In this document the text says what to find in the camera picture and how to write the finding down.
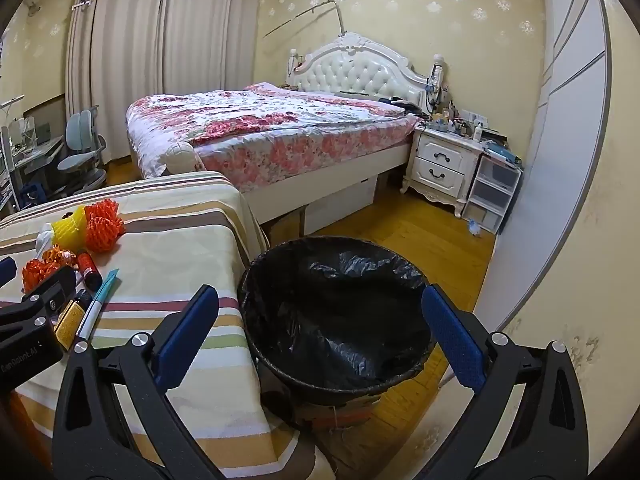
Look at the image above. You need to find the white wardrobe sliding door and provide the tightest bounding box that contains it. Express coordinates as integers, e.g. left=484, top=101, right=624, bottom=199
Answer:
left=475, top=0, right=613, bottom=326

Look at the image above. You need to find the clutter of small bottles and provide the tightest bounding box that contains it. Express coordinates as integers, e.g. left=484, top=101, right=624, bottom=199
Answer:
left=430, top=107, right=516, bottom=148

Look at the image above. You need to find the beige curtain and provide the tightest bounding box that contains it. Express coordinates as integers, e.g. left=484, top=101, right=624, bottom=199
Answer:
left=162, top=0, right=263, bottom=98
left=67, top=0, right=168, bottom=163

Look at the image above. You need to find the red bottle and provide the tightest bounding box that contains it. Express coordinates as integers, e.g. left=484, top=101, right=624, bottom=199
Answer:
left=76, top=252, right=103, bottom=291

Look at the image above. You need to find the brown cardboard box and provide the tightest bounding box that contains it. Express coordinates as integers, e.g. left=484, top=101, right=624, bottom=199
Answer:
left=262, top=207, right=306, bottom=246

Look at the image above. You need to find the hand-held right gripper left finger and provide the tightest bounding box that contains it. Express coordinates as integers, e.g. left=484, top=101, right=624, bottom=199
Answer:
left=52, top=284, right=236, bottom=480

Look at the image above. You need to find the striped tablecloth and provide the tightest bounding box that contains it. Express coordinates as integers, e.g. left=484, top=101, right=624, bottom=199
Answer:
left=0, top=171, right=336, bottom=480

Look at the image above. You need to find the white nightstand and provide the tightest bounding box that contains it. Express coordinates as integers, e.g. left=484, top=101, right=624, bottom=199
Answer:
left=400, top=125, right=483, bottom=218

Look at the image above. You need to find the teal capped marker pen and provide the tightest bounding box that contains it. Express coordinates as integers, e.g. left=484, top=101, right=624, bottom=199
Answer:
left=75, top=269, right=121, bottom=341

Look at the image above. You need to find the white bed with tufted headboard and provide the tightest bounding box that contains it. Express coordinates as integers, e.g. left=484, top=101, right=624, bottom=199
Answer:
left=125, top=32, right=431, bottom=231

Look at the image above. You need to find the yellow foam fruit net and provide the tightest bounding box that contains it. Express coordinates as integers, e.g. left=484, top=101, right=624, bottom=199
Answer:
left=52, top=208, right=90, bottom=252

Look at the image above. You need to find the orange plastic bag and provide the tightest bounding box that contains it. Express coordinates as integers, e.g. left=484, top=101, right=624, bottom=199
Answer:
left=22, top=245, right=78, bottom=291

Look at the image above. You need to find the blue grey desk chair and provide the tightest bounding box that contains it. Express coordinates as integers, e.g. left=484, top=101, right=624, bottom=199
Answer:
left=57, top=106, right=108, bottom=193

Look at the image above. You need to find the black bin with black liner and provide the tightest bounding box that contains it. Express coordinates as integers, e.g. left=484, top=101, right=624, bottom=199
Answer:
left=237, top=236, right=436, bottom=403

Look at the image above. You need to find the white storage box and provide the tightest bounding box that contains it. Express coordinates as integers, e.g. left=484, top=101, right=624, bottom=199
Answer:
left=302, top=176, right=378, bottom=236

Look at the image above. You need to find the clear plastic drawer unit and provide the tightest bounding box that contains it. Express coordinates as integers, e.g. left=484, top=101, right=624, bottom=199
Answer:
left=461, top=152, right=521, bottom=235

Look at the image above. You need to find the white volleyball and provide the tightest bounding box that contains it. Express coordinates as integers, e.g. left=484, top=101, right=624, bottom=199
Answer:
left=165, top=141, right=206, bottom=177

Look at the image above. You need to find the orange foam fruit net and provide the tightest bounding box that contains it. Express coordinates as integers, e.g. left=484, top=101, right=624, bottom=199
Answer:
left=84, top=199, right=126, bottom=253

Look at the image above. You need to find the yellow packet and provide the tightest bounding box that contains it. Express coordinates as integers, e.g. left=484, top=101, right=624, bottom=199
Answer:
left=54, top=297, right=93, bottom=351

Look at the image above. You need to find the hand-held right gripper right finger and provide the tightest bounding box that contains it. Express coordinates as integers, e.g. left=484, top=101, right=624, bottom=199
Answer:
left=400, top=284, right=591, bottom=480

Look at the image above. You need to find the grey study desk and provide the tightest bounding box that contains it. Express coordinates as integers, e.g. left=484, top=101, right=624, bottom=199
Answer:
left=0, top=137, right=66, bottom=211

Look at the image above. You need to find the floral quilt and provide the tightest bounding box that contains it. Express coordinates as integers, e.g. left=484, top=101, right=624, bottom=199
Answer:
left=126, top=82, right=421, bottom=193

